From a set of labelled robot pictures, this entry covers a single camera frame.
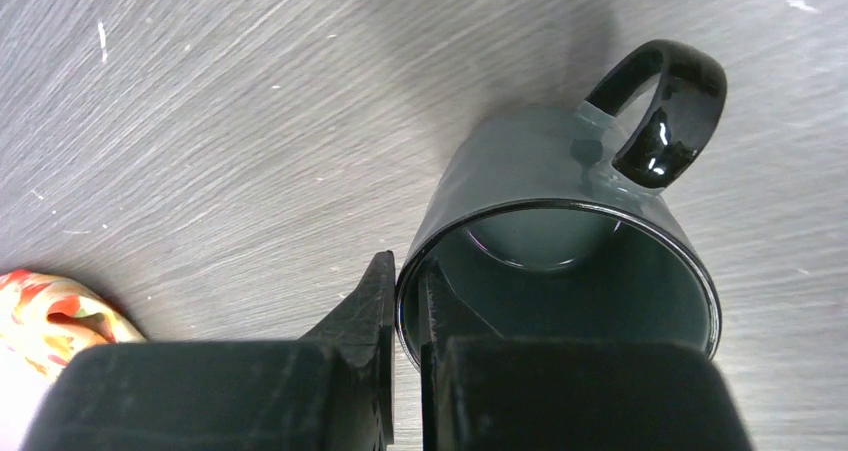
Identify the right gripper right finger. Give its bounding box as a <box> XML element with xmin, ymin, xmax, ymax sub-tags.
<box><xmin>420</xmin><ymin>267</ymin><xmax>752</xmax><ymax>450</ymax></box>

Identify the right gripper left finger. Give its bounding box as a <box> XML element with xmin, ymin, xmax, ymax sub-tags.
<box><xmin>22</xmin><ymin>251</ymin><xmax>395</xmax><ymax>450</ymax></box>

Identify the dark green mug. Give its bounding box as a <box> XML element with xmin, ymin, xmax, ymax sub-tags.
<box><xmin>395</xmin><ymin>39</ymin><xmax>728</xmax><ymax>366</ymax></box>

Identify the orange floral cloth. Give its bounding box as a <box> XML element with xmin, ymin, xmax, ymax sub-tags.
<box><xmin>1</xmin><ymin>269</ymin><xmax>146</xmax><ymax>382</ymax></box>

